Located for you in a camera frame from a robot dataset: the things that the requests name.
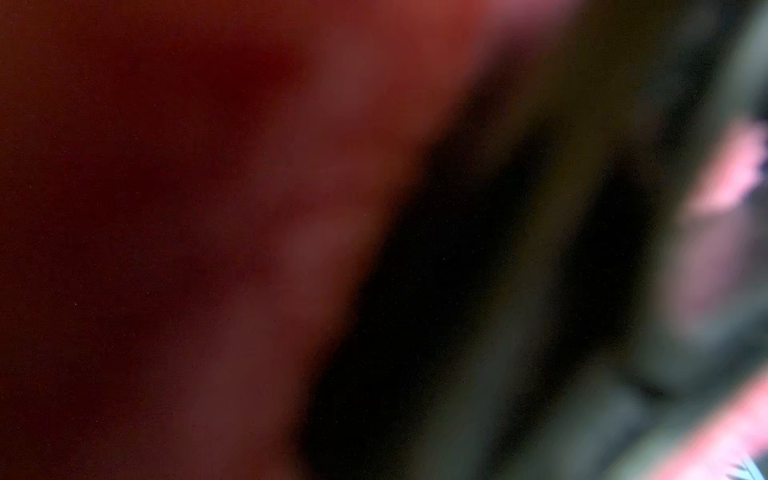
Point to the gold thermos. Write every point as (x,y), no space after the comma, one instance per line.
(457,326)

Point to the pink microfiber cloth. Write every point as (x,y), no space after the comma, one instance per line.
(191,192)

